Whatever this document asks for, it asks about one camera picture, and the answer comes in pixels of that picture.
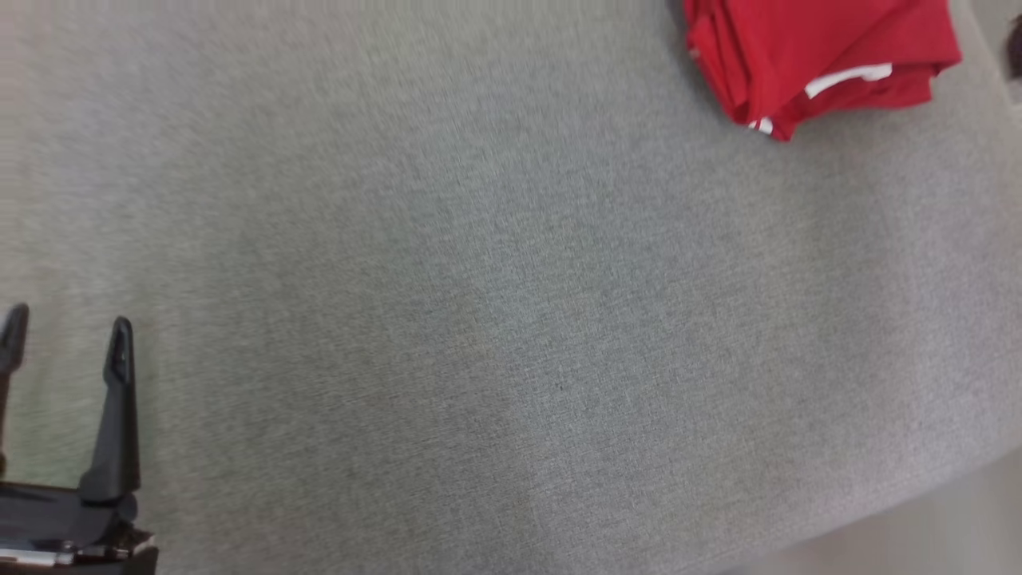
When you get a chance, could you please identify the grey fabric sofa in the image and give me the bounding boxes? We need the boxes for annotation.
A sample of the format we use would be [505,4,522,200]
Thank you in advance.
[0,0,1022,575]

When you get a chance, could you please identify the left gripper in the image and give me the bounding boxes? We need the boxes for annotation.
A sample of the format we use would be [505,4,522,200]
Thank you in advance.
[0,303,158,575]

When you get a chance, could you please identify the red shorts with white stripes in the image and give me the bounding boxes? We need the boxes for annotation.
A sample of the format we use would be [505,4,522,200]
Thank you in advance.
[683,16,935,143]

